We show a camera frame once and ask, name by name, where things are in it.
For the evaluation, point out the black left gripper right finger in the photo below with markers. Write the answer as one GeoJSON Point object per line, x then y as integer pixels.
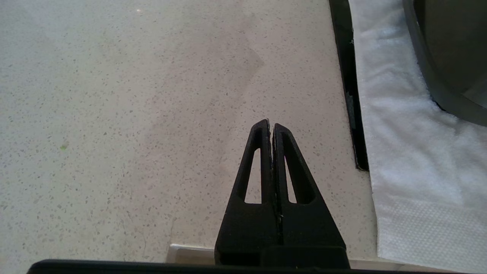
{"type": "Point", "coordinates": [308, 228]}

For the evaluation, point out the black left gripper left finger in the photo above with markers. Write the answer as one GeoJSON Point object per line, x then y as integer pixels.
{"type": "Point", "coordinates": [247, 232]}

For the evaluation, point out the black Midea rice cooker base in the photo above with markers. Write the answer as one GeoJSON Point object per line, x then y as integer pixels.
{"type": "Point", "coordinates": [456, 57]}

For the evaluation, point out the white terry towel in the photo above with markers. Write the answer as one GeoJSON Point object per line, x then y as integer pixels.
{"type": "Point", "coordinates": [418, 152]}

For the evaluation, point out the long black flat strip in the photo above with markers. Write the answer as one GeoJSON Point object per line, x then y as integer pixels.
{"type": "Point", "coordinates": [347, 76]}

